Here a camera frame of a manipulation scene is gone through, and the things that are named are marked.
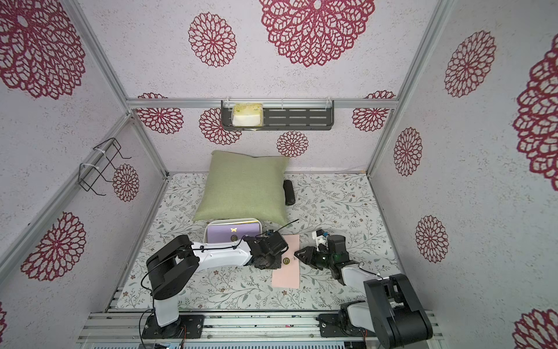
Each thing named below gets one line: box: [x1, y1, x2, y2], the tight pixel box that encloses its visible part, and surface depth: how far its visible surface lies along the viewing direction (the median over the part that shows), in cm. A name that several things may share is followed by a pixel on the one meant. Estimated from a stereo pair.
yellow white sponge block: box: [231, 103, 264, 128], surface depth 92 cm
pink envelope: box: [271, 234, 301, 290], surface depth 87 cm
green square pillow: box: [193, 149, 290, 225], surface depth 99 cm
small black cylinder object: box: [282, 179, 296, 206], surface depth 111 cm
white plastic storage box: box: [203, 218, 264, 244], surface depth 94 cm
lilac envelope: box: [207, 222, 261, 244], surface depth 94 cm
